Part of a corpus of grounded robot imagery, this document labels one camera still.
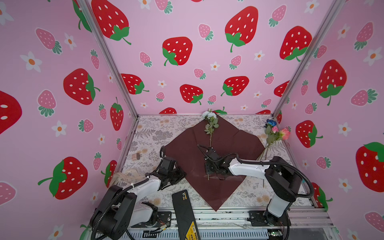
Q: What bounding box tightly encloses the dark red wrapping paper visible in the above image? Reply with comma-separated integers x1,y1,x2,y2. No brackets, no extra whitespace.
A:
165,118,265,211

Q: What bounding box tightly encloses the white fake flower stem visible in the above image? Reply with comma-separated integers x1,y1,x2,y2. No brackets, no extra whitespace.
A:
200,109,220,180

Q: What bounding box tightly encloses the small pink fake rose stem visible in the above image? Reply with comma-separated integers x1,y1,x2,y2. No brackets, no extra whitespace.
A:
261,124,282,161

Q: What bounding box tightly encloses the blue fake rose stem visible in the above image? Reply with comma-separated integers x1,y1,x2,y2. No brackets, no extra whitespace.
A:
257,119,277,161

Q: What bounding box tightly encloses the large pink fake rose stem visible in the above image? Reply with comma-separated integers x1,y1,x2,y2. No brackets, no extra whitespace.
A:
278,128,291,141

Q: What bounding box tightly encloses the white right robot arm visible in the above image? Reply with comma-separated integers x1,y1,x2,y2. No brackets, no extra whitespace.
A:
198,145,315,226

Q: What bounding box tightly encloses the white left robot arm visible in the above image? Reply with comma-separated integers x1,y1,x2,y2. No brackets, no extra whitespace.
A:
90,146,186,240

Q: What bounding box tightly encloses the small brown ribbon spool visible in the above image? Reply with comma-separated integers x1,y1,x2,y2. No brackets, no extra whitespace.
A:
131,153,141,161

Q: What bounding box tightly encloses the beige ribbon pile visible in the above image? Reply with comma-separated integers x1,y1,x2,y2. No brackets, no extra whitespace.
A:
108,169,147,190

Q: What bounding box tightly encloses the black flat device yellow label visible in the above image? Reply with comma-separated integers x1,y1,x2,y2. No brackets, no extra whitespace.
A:
172,190,201,240

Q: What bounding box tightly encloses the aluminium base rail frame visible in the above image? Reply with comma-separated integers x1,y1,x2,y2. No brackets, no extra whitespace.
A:
92,205,343,240

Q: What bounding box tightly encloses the aluminium corner post right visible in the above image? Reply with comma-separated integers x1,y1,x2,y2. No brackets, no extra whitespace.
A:
272,0,345,119

